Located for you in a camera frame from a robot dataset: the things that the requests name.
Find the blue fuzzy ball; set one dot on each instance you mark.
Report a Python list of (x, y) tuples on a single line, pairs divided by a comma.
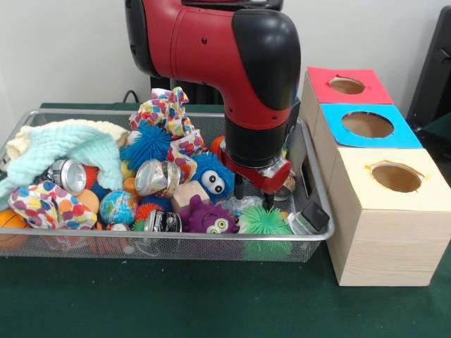
[(148, 146)]

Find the wooden box with three holes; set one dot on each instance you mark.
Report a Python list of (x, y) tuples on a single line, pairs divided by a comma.
[(387, 246)]

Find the crumpled polka dot cloth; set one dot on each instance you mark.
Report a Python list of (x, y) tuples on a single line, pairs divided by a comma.
[(49, 206)]

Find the dark green tablecloth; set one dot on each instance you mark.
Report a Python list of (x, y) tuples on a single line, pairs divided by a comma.
[(211, 299)]

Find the shallow clear mesh bin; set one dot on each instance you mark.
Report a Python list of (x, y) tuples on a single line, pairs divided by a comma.
[(211, 246)]

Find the black furniture panel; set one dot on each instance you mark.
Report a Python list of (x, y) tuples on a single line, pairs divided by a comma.
[(437, 70)]

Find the green spiky rubber ball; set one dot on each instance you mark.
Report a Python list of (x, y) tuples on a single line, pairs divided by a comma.
[(264, 221)]

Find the neighbouring green covered table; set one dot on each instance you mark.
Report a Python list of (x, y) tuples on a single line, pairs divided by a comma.
[(440, 134)]

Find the purple monster toy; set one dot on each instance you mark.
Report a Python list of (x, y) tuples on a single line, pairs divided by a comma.
[(204, 216)]

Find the colourful printed silver can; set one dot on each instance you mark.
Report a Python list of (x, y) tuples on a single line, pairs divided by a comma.
[(287, 186)]

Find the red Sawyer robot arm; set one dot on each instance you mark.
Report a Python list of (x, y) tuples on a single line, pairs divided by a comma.
[(229, 63)]

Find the small red ball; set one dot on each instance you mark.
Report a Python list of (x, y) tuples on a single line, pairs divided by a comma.
[(215, 144)]

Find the blue fuzzy toy with eyes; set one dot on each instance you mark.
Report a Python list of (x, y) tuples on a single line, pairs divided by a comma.
[(211, 176)]

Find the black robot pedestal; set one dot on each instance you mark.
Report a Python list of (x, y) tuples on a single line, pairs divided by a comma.
[(201, 93)]

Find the clear plastic bottle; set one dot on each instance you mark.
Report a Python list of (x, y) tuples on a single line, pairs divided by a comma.
[(252, 202)]

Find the mint green waffle cloth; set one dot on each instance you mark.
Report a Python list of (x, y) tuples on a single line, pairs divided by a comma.
[(70, 144)]

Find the small black square box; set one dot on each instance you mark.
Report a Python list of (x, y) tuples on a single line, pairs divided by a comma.
[(315, 216)]

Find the knotted polka dot cloth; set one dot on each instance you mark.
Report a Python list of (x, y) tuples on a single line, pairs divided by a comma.
[(165, 105)]

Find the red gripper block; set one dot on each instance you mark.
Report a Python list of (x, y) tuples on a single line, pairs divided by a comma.
[(275, 177)]

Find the crushed silver can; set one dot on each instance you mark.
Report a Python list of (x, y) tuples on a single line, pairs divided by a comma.
[(155, 177)]

